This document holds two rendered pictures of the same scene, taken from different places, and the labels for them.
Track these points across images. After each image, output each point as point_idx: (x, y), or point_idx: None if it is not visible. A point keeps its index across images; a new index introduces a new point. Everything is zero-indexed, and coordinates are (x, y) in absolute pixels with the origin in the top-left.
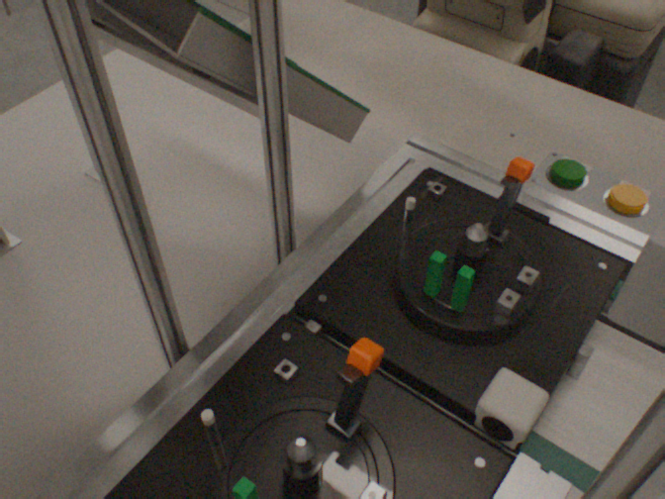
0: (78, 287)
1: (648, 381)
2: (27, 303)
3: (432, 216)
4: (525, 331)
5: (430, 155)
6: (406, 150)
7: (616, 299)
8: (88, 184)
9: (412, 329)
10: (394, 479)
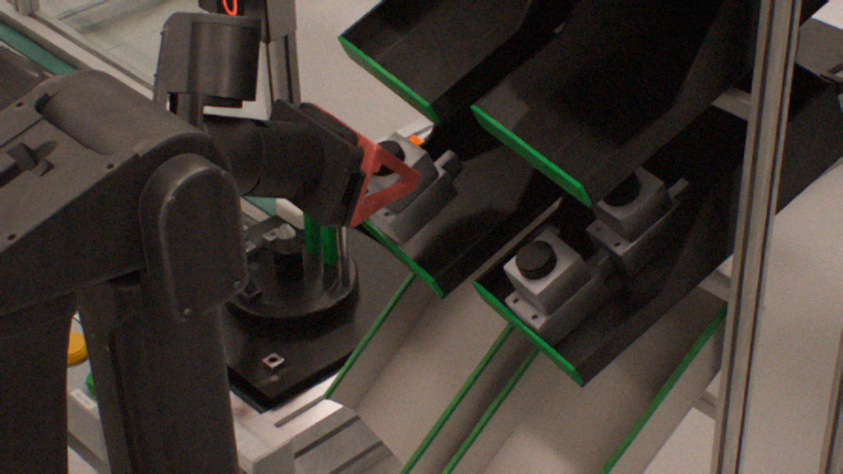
0: (702, 466)
1: None
2: (757, 455)
3: (290, 346)
4: None
5: (251, 427)
6: (278, 437)
7: (295, 16)
8: None
9: (356, 262)
10: None
